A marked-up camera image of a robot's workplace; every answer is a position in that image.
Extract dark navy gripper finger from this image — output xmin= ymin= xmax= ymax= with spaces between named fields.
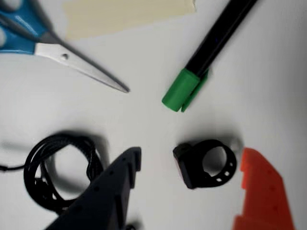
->
xmin=44 ymin=146 xmax=142 ymax=230

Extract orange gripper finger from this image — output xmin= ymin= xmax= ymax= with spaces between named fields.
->
xmin=231 ymin=147 xmax=297 ymax=230

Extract green and black marker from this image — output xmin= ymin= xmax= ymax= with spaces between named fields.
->
xmin=161 ymin=0 xmax=259 ymax=113

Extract long beige masking tape strip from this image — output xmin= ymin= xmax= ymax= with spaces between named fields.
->
xmin=62 ymin=0 xmax=198 ymax=40

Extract coiled black USB cable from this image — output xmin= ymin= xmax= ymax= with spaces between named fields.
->
xmin=0 ymin=133 xmax=106 ymax=212

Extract black rubber ring strap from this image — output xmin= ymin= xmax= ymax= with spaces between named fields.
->
xmin=172 ymin=139 xmax=241 ymax=190

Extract teal handled scissors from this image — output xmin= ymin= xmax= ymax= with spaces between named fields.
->
xmin=0 ymin=0 xmax=130 ymax=93

